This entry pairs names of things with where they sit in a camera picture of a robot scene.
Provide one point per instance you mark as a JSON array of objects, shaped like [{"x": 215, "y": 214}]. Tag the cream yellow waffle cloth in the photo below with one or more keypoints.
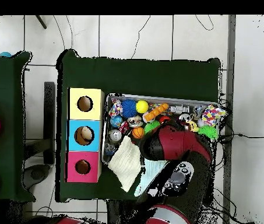
[{"x": 124, "y": 163}]

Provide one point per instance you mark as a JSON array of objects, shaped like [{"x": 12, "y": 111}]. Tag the mint green waffle cloth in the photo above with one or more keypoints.
[{"x": 150, "y": 172}]

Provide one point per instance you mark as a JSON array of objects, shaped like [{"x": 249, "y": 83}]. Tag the small yellow duck plush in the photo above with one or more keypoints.
[{"x": 193, "y": 126}]

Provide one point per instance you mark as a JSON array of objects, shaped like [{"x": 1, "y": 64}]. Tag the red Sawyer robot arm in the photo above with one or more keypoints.
[{"x": 178, "y": 144}]

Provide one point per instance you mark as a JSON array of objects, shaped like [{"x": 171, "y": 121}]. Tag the wooden box with three holes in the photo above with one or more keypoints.
[{"x": 94, "y": 126}]

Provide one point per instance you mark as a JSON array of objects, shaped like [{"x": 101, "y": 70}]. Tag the clear mesh bin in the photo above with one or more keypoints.
[{"x": 104, "y": 154}]

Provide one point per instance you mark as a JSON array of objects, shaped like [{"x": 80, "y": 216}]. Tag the small orange basketball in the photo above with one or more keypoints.
[{"x": 138, "y": 132}]

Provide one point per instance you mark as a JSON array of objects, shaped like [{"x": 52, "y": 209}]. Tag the blue spiky rubber ball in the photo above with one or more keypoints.
[{"x": 129, "y": 108}]

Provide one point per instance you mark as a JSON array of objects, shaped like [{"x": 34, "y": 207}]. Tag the small green spiky ball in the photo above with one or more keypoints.
[{"x": 151, "y": 126}]

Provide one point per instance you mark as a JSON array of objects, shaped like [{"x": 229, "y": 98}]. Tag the yellow ball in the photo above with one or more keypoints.
[{"x": 142, "y": 107}]

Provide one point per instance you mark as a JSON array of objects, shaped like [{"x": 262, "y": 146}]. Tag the orange plastic toy block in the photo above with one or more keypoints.
[{"x": 156, "y": 112}]

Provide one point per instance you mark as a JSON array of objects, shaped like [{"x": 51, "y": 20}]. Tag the small red orange ball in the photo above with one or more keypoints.
[{"x": 164, "y": 119}]

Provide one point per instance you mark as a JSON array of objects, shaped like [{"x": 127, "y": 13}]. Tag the silver toy robot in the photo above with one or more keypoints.
[{"x": 179, "y": 109}]

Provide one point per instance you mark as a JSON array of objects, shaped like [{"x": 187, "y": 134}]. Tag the dark green tablecloth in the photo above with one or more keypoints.
[{"x": 141, "y": 74}]

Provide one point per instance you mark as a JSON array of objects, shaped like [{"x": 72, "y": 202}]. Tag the green spiky rubber ball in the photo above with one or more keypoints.
[{"x": 208, "y": 132}]

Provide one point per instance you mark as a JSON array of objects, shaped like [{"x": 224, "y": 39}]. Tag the green covered side table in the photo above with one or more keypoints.
[{"x": 1, "y": 84}]

